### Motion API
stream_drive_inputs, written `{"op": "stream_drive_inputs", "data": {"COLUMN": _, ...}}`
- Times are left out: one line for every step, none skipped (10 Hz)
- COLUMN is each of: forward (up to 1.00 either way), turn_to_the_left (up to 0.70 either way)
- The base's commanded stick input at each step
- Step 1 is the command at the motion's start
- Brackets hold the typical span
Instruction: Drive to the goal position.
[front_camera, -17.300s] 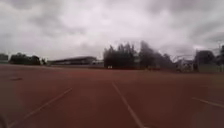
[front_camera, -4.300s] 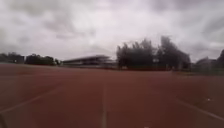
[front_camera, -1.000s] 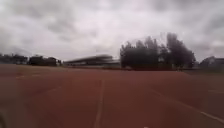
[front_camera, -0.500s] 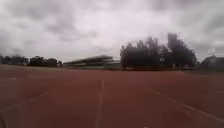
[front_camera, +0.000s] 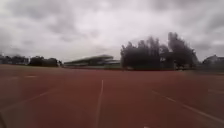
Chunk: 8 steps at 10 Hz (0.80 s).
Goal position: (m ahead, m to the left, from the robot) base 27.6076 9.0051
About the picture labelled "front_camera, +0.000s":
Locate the roofed grandstand building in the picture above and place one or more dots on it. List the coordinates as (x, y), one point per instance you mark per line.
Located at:
(93, 60)

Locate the clump of tall dark trees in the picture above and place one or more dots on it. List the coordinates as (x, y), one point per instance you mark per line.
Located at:
(146, 56)

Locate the red running track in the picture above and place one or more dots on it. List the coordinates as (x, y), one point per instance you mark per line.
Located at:
(133, 106)

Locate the row of distant trees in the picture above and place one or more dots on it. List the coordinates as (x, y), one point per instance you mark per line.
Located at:
(41, 61)

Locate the low distant buildings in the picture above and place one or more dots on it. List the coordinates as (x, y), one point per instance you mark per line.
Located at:
(16, 60)

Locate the dark building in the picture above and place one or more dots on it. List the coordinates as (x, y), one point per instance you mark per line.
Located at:
(213, 61)

